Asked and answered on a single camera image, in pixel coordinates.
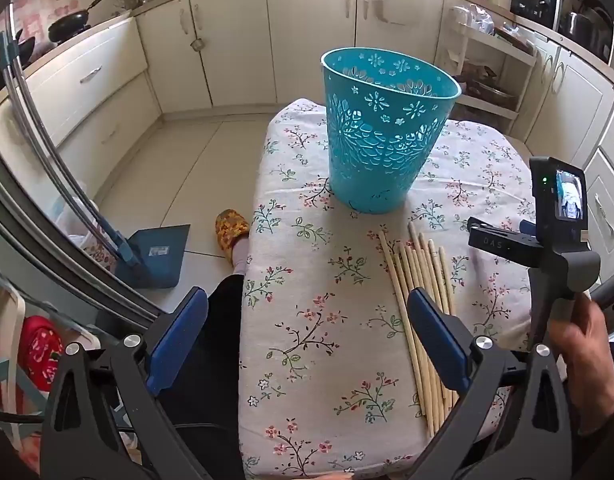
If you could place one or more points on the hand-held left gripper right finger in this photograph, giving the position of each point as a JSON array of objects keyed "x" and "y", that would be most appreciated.
[{"x": 439, "y": 340}]

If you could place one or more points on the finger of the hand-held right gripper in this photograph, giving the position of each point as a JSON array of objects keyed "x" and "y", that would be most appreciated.
[{"x": 492, "y": 242}]

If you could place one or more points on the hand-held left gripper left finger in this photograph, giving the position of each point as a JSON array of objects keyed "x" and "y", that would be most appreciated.
[{"x": 179, "y": 340}]

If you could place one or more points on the bunch of wooden chopsticks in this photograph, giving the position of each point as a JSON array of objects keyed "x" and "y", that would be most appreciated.
[{"x": 417, "y": 270}]

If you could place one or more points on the teal perforated plastic basket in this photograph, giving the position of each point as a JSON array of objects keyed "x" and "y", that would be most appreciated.
[{"x": 377, "y": 160}]

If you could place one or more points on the person's right forearm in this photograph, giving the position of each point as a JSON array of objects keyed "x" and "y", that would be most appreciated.
[{"x": 612, "y": 442}]

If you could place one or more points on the person's right hand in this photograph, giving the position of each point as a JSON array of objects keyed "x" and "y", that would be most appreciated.
[{"x": 589, "y": 360}]

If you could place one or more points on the person's left leg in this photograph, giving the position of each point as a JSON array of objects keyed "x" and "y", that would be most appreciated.
[{"x": 212, "y": 360}]

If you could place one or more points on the blue dustpan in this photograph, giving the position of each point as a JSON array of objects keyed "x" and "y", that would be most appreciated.
[{"x": 157, "y": 255}]

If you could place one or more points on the yellow patterned slipper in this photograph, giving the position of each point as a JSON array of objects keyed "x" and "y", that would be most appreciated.
[{"x": 232, "y": 225}]

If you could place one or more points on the white rolling cart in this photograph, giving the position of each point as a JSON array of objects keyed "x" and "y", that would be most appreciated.
[{"x": 487, "y": 110}]

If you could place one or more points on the red white plush toy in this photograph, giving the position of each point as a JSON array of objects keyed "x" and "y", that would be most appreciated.
[{"x": 42, "y": 355}]

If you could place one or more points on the floral tablecloth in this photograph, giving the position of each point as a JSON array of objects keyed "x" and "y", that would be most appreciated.
[{"x": 312, "y": 285}]

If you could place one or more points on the pan with glass lid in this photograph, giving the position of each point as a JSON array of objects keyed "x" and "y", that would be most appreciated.
[{"x": 487, "y": 92}]

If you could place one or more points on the cream base cabinets with drawers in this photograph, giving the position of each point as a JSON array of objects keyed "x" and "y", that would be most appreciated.
[{"x": 577, "y": 105}]

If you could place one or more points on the light blue folding shelf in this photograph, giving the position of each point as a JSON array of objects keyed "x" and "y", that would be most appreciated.
[{"x": 7, "y": 367}]

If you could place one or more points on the white plastic bag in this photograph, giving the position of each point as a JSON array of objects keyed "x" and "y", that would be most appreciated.
[{"x": 382, "y": 0}]

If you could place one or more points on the white drawer cabinet under stove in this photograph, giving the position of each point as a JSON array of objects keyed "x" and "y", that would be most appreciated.
[{"x": 87, "y": 85}]

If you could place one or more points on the cream base cabinets under window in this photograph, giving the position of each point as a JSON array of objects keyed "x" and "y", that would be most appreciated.
[{"x": 297, "y": 35}]

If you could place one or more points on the black lidded pot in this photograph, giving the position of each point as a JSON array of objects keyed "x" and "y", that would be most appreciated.
[{"x": 9, "y": 72}]

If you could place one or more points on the black frying pan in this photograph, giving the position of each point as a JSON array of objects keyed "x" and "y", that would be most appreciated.
[{"x": 69, "y": 25}]

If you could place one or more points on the pink wall stickers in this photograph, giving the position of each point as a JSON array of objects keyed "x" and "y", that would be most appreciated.
[{"x": 42, "y": 5}]

